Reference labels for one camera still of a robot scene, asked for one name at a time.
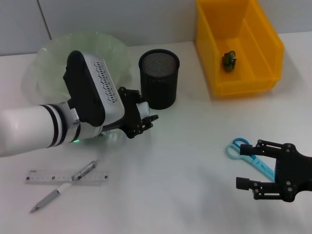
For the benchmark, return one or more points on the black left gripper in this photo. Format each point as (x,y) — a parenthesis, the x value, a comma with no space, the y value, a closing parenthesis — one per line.
(130,114)

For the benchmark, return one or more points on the small green toy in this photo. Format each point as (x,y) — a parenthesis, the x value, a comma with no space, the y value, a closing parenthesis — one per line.
(229,61)

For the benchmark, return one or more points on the translucent green fruit bowl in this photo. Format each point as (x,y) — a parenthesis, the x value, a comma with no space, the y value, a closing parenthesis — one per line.
(48,61)

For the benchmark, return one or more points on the black mesh pen cup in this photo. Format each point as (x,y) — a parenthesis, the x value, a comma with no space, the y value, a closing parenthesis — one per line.
(158,85)

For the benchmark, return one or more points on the yellow plastic storage bin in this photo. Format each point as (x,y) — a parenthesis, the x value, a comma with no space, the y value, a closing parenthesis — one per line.
(207,48)

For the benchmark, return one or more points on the transparent plastic ruler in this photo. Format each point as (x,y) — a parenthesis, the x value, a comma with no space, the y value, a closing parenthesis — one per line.
(44,177)

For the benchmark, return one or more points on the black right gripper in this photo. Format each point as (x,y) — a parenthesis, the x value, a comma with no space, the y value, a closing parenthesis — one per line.
(297,173)

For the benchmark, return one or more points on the grey white ballpoint pen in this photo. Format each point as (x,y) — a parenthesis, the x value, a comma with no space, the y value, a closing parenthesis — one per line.
(63,189)

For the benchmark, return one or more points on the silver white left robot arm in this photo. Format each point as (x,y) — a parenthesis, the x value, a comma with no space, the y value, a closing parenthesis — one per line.
(29,126)

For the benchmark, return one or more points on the blue scissors with sheath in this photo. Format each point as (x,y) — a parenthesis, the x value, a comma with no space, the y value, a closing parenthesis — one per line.
(234,151)

